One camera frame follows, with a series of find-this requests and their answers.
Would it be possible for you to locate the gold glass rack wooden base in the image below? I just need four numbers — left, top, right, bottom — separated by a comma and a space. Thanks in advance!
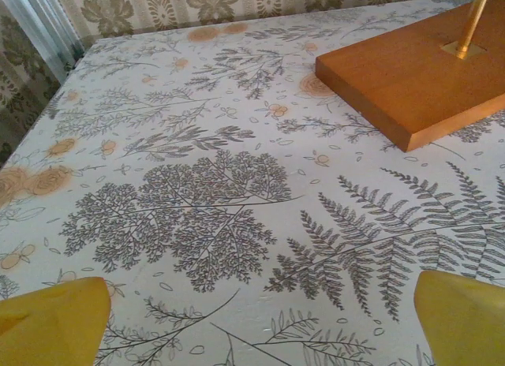
314, 0, 505, 153

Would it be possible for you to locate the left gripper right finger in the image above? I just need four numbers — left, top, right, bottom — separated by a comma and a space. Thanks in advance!
417, 271, 505, 366

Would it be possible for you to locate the aluminium frame corner post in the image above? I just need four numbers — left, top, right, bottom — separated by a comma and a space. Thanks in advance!
0, 0, 86, 81

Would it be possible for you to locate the floral patterned tablecloth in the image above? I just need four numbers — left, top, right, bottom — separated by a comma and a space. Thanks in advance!
0, 0, 505, 366

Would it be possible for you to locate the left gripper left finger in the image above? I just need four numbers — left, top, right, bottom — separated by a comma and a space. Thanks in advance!
0, 276, 112, 366

